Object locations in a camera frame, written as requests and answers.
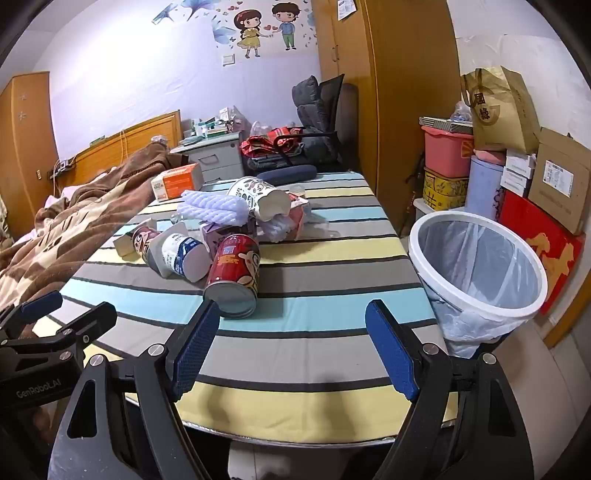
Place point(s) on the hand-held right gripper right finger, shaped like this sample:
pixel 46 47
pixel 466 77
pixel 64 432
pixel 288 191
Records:
pixel 392 355

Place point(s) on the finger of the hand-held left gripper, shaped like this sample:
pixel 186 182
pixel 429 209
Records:
pixel 90 321
pixel 41 304

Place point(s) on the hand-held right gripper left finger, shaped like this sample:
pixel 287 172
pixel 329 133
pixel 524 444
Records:
pixel 197 353

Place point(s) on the red snack can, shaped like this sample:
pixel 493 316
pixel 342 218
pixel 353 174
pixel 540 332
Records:
pixel 233 272

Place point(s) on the white trash bin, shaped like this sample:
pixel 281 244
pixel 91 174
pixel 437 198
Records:
pixel 485 319

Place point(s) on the white blue-label cup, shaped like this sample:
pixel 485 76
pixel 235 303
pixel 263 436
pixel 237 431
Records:
pixel 182 253

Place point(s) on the purple tissue pack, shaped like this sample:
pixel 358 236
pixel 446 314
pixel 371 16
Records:
pixel 210 237

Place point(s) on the lavender foam roll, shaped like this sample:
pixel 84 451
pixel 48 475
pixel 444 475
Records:
pixel 212 205

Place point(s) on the patterned paper cup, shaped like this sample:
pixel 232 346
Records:
pixel 251 191

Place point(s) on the clear plastic bin liner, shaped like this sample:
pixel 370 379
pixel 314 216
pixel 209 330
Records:
pixel 466 332

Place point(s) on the flat beige box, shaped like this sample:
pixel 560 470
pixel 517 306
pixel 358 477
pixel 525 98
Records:
pixel 123 244

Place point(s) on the brown blanket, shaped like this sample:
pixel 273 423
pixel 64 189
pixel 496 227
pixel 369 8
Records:
pixel 69 221

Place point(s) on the striped tablecloth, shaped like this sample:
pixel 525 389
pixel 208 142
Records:
pixel 323 286

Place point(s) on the power strip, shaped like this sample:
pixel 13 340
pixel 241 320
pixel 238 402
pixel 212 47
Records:
pixel 62 167

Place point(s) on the grey storage box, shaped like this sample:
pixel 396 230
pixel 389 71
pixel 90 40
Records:
pixel 422 210

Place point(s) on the clear plastic bottle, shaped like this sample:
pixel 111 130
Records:
pixel 281 228

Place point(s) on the orange white box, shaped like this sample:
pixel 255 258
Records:
pixel 178 182

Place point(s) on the yellow printed box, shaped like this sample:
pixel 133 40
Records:
pixel 443 191

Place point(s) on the red white carton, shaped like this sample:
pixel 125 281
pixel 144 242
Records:
pixel 300 207

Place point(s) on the lavender cylinder container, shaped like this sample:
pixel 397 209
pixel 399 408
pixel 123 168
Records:
pixel 482 189

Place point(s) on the red gift box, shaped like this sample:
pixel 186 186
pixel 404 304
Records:
pixel 535 230

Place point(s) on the wooden headboard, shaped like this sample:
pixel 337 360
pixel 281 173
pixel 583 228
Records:
pixel 138 134

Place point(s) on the grey drawer cabinet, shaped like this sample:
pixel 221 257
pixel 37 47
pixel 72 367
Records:
pixel 217 159

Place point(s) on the navy glasses case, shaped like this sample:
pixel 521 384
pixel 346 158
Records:
pixel 286 174

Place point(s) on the dark folded clothes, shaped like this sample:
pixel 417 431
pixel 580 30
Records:
pixel 277 162

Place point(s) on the pink plastic tub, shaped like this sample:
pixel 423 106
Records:
pixel 445 152

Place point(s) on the stack of white boxes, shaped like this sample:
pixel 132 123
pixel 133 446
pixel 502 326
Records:
pixel 519 173

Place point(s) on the red patterned bags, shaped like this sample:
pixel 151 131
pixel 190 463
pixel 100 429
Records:
pixel 268 141

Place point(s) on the pile of small boxes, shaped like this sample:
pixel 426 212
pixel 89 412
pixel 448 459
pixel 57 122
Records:
pixel 212 125

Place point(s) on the white plastic bag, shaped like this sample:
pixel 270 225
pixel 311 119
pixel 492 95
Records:
pixel 261 129

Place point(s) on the grey tray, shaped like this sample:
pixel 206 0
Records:
pixel 438 122

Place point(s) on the cardboard box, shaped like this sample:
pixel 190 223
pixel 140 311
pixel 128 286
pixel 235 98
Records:
pixel 558 180

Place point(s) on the black chair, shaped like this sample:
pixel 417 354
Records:
pixel 346 115

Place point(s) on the bag of plastic bottles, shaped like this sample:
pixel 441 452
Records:
pixel 461 112

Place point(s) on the wooden wardrobe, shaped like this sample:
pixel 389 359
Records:
pixel 397 92

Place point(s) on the grey chair cushion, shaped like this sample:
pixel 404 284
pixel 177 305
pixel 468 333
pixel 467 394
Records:
pixel 307 106

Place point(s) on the kraft paper bag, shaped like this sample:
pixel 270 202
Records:
pixel 503 115

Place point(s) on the white paper sheet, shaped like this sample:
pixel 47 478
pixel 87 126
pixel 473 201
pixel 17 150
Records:
pixel 349 8

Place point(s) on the wooden door frame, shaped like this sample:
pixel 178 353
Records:
pixel 568 318

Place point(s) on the white light switch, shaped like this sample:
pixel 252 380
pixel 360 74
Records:
pixel 229 59

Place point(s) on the cartoon wall sticker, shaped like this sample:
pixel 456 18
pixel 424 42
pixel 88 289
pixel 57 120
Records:
pixel 251 27

